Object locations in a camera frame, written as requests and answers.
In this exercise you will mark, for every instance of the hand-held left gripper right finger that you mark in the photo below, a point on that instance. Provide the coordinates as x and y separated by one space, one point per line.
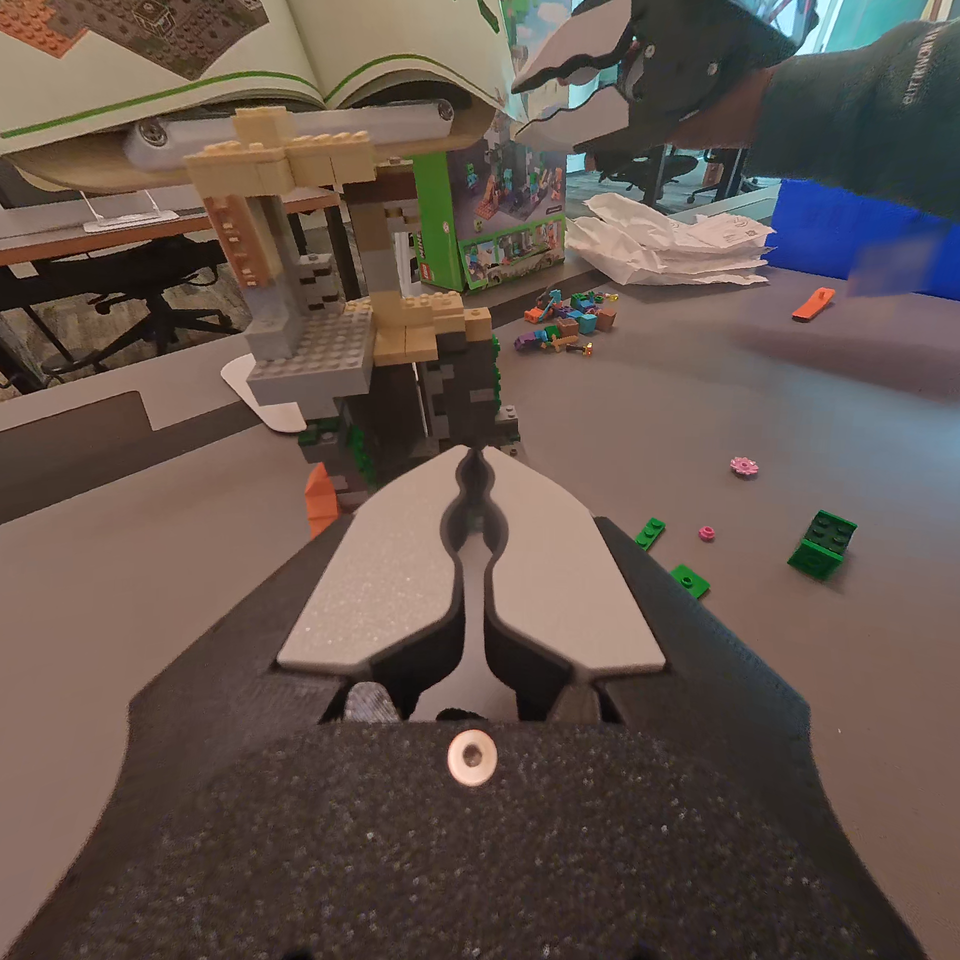
577 585

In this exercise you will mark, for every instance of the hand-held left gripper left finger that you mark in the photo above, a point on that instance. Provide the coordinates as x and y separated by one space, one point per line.
375 577

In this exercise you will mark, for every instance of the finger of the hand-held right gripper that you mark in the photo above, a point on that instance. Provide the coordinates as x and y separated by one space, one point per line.
577 41
577 124

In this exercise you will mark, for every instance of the toy brick building model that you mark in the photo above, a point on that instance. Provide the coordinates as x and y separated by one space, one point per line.
315 352

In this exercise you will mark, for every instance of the green brick assembly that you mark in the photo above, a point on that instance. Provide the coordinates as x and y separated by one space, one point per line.
821 546

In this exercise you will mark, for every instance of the person's right forearm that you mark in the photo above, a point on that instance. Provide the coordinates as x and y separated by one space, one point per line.
862 112

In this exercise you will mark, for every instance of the person's right hand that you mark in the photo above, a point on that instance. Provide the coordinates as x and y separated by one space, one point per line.
727 112

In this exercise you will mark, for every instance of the black office chair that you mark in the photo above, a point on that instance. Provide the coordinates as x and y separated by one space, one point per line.
645 172
172 262

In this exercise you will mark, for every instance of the long green plate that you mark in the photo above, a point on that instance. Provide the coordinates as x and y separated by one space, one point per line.
650 534

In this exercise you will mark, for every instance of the square green plate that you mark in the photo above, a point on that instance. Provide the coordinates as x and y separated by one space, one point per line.
690 581

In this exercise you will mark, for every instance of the green toy set box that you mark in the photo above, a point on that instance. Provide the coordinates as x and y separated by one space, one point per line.
510 247

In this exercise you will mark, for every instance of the pile of white paper bags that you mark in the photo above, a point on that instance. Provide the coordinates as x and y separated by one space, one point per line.
675 240

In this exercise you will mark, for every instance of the open instruction booklet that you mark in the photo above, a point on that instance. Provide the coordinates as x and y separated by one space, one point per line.
390 45

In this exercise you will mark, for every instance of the pile of colourful lego pieces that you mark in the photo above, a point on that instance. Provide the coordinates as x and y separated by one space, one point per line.
570 322

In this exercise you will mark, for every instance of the pink flower piece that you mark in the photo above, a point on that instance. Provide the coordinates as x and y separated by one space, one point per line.
744 467

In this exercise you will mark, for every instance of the blue storage bin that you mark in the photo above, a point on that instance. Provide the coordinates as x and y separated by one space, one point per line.
825 232

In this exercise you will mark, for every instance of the orange brick separator tool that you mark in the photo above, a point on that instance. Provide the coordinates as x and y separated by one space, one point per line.
814 304

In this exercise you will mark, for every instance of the clear acrylic stand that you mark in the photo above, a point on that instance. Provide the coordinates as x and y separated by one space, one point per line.
127 217

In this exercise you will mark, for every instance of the wooden edged side table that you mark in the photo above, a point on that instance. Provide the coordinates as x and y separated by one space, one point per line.
45 240

